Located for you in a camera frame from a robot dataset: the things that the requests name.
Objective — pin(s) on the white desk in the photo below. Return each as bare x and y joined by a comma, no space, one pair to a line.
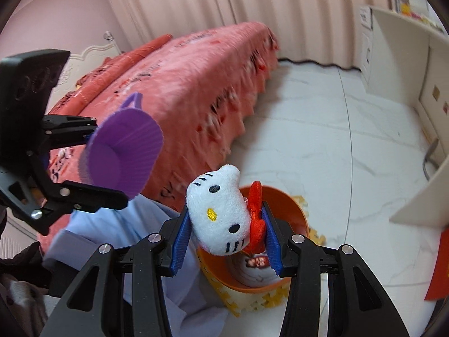
403,59

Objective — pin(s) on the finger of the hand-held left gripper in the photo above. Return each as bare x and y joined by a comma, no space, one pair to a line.
91,200
66,124

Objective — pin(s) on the purple ribbed silicone cup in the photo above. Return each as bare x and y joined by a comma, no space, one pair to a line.
119,154

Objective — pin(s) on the pale pink curtain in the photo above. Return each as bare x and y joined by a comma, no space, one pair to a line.
245,7

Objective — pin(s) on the bed with pink blanket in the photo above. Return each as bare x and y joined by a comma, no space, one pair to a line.
193,87

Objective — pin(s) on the light blue clothing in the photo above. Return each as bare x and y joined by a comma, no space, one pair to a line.
91,228

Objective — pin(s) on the red paper sheet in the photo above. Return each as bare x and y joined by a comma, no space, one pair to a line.
438,270

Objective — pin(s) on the orange plastic bin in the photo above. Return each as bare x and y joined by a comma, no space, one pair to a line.
291,217

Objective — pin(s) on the white carved headboard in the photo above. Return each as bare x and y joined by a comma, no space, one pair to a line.
91,54

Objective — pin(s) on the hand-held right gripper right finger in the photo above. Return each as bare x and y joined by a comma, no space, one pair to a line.
272,242

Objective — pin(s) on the white cat plush red bow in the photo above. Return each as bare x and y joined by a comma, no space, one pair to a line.
217,210

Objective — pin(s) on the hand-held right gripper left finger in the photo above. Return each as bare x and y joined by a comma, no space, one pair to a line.
180,242

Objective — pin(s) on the grey metal chair leg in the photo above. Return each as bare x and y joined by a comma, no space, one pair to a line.
429,158

